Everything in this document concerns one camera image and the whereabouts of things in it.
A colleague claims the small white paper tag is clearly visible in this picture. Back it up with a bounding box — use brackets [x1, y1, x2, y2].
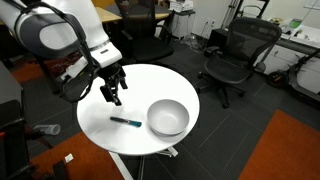
[63, 153, 74, 164]

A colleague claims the black mesh office chair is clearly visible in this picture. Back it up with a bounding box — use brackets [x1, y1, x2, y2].
[196, 17, 283, 109]

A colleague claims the black floor box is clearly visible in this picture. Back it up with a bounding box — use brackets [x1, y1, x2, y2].
[209, 28, 231, 51]

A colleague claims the white workbench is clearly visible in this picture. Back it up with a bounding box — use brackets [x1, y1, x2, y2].
[253, 18, 320, 94]

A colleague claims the white printer box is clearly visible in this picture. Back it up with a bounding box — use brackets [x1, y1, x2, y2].
[169, 0, 194, 14]

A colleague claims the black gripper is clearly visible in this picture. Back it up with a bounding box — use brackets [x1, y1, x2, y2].
[96, 63, 129, 107]

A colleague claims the black metal stand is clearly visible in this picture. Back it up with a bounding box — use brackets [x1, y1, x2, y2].
[221, 0, 271, 29]

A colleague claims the black padded office chair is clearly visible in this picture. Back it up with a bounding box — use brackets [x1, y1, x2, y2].
[114, 0, 175, 66]

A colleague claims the clear plastic cup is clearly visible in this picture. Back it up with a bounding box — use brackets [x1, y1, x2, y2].
[33, 123, 62, 136]

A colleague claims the grey bowl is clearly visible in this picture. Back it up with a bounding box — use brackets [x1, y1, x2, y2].
[146, 98, 191, 137]

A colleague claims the wooden desk behind chair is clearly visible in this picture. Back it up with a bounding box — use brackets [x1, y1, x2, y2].
[106, 3, 171, 21]

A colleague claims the black electric scooter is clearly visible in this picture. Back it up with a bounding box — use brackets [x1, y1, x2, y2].
[265, 49, 320, 104]

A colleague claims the black cabinet with grey top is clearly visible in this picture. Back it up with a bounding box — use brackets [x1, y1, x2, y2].
[0, 61, 34, 180]

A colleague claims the teal marker with black cap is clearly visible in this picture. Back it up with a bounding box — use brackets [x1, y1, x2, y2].
[109, 115, 143, 128]

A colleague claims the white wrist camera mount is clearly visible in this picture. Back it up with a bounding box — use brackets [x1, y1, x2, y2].
[59, 56, 90, 82]

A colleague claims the light wooden desk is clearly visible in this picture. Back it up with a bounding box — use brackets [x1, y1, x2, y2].
[94, 6, 123, 25]

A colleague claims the white drawer cabinet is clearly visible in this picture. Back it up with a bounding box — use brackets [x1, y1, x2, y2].
[171, 11, 196, 39]

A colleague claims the white table base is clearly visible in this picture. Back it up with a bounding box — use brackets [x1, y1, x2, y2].
[108, 145, 179, 180]

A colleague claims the green item on workbench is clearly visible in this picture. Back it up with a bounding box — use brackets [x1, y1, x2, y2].
[288, 18, 303, 29]

